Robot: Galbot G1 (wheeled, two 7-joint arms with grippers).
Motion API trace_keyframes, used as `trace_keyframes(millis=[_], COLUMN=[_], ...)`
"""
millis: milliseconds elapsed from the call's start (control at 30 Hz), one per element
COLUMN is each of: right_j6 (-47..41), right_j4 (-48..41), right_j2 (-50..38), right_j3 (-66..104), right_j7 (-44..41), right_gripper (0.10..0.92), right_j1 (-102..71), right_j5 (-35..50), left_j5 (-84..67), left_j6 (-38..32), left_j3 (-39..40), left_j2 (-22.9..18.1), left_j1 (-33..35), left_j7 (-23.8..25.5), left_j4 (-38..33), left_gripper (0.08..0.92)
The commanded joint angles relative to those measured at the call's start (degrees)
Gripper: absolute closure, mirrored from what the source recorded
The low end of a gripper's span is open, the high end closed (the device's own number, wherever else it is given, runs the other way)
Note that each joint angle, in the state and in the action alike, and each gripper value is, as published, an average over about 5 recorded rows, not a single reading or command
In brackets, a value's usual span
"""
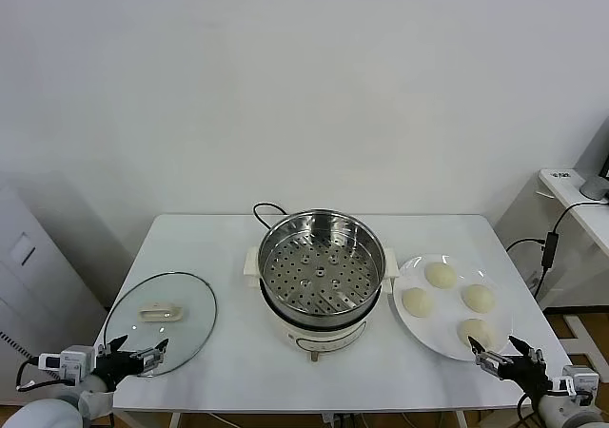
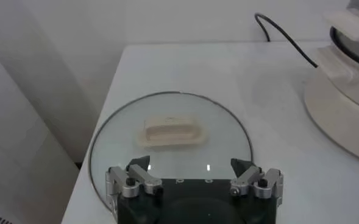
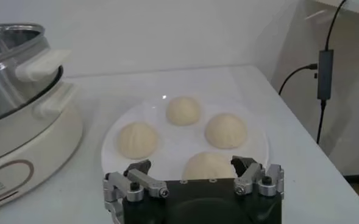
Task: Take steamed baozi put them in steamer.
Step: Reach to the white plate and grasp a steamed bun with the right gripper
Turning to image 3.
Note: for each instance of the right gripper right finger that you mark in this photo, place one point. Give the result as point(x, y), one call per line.
point(249, 176)

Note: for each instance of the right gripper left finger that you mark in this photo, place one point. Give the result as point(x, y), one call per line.
point(145, 181)

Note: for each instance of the white steamed baozi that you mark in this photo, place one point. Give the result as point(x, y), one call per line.
point(226, 131)
point(183, 110)
point(137, 140)
point(208, 166)

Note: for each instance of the steel steamer pot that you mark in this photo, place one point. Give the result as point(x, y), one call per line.
point(2, 85)

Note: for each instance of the white round plate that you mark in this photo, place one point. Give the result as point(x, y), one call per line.
point(179, 143)

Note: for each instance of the cream electric cooker base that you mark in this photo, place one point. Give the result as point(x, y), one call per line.
point(30, 146)

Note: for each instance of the black usb hub box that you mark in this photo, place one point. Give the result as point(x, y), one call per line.
point(325, 76)

